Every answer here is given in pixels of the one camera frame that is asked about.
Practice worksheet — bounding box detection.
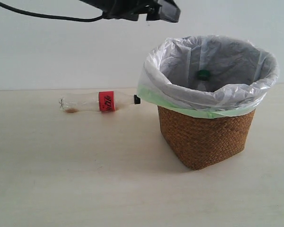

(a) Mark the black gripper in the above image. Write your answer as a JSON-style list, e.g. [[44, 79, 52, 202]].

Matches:
[[80, 0, 156, 21]]

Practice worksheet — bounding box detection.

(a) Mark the clear bottle green cap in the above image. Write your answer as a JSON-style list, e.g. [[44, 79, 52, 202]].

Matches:
[[196, 70, 211, 91]]

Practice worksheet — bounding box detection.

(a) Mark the white green plastic bin liner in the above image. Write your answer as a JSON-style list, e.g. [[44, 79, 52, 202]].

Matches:
[[137, 35, 279, 119]]

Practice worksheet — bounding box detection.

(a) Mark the woven brown basket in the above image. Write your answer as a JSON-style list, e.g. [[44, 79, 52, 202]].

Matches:
[[158, 107, 255, 170]]

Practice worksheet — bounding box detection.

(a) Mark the clear cola bottle red label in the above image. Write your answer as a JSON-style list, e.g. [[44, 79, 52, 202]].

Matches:
[[59, 91, 141, 113]]

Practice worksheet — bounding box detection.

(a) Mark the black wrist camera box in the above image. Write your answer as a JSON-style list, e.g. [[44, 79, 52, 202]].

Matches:
[[146, 0, 181, 23]]

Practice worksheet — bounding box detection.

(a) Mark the black cable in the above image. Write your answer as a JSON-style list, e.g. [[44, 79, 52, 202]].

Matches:
[[0, 0, 107, 22]]

